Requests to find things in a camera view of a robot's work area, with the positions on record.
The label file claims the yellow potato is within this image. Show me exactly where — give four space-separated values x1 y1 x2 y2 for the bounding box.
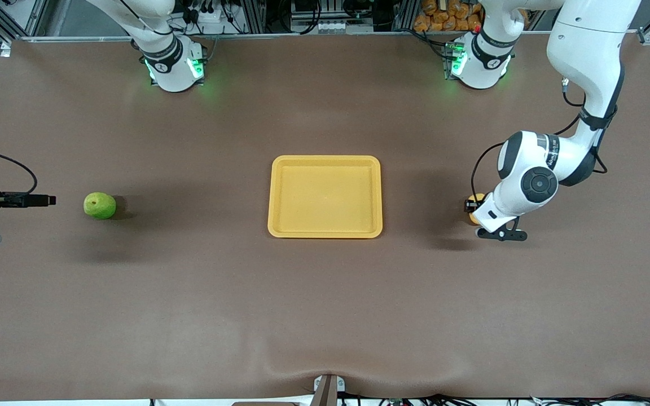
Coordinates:
468 193 487 226

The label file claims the green apple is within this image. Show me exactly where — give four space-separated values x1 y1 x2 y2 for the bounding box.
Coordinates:
84 192 117 220

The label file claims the yellow plastic tray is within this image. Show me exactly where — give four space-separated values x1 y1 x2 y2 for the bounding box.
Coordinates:
267 155 383 239

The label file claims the brown table cover mat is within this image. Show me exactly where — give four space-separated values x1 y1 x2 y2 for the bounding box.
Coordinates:
0 34 650 402

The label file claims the pile of orange toy food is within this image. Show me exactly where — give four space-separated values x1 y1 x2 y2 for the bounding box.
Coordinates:
414 0 485 32

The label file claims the white power strip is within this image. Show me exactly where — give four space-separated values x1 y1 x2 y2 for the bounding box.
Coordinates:
187 5 231 36

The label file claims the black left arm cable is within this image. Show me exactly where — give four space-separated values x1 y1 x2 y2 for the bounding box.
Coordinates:
471 78 609 198

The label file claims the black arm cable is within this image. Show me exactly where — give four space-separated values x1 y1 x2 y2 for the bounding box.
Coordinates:
0 150 38 195
471 78 609 198

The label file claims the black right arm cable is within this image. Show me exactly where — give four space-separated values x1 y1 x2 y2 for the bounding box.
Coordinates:
0 150 38 195

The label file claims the silver table edge rail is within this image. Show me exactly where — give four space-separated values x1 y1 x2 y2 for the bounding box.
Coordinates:
17 29 644 43

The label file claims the metal table clamp bracket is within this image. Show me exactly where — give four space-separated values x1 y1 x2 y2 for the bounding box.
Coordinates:
312 374 346 406

